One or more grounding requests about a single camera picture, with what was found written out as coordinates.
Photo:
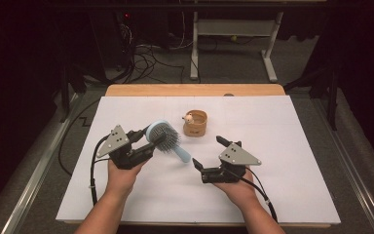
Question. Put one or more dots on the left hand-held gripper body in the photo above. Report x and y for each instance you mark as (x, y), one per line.
(130, 159)

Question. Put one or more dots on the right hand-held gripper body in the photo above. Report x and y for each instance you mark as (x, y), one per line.
(237, 156)

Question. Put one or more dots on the light blue hairbrush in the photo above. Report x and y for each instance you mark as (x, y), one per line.
(184, 157)

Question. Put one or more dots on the person's left hand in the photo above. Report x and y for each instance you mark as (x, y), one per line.
(120, 180)

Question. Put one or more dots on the person's right hand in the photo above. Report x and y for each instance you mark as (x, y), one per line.
(240, 191)

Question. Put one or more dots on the wooden cup with animal figure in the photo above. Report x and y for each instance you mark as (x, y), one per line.
(195, 130)

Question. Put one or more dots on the white table cover board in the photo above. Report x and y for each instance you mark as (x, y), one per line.
(175, 195)

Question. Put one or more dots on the dark round table grommet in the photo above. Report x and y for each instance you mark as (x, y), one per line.
(228, 95)

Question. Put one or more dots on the wooden table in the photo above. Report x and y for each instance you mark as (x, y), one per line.
(191, 90)

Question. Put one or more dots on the dark metal stand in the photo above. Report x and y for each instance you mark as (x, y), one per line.
(332, 104)
(65, 97)

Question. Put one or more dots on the dark computer tower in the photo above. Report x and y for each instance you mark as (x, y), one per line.
(113, 39)

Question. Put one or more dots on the small yellow-green ball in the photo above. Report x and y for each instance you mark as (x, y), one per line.
(233, 38)

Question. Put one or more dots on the dark curtain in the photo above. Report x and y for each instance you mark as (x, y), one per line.
(13, 97)
(370, 81)

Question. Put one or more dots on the aluminium floor rail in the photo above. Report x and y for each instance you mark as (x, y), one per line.
(354, 182)
(35, 172)

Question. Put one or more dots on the white metal desk frame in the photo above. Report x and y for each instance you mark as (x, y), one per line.
(237, 27)

